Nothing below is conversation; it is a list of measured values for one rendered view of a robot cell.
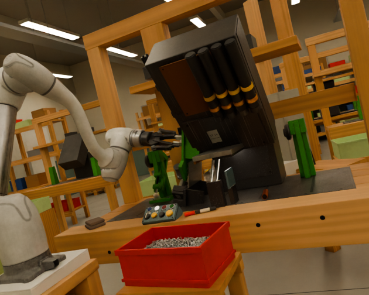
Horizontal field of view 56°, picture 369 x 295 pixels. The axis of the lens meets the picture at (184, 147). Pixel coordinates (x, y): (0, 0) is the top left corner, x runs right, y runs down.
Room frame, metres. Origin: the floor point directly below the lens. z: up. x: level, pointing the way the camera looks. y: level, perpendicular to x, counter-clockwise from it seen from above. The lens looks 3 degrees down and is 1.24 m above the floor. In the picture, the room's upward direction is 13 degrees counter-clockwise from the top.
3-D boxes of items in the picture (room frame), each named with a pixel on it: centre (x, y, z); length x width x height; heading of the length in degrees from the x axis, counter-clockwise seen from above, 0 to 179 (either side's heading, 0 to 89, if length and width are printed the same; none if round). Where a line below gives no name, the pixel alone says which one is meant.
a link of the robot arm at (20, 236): (1.21, 0.64, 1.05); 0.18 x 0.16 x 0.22; 58
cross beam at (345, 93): (1.97, -0.28, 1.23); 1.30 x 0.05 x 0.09; 67
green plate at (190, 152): (1.61, -0.04, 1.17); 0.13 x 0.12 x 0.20; 67
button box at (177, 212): (1.44, 0.16, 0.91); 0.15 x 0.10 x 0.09; 67
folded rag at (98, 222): (1.62, 0.49, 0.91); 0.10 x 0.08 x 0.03; 27
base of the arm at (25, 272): (1.20, 0.60, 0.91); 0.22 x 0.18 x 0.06; 65
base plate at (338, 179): (1.63, -0.14, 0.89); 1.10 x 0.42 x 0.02; 67
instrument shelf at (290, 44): (1.87, -0.24, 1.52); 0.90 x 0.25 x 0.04; 67
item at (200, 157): (1.51, -0.17, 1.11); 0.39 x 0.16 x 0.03; 157
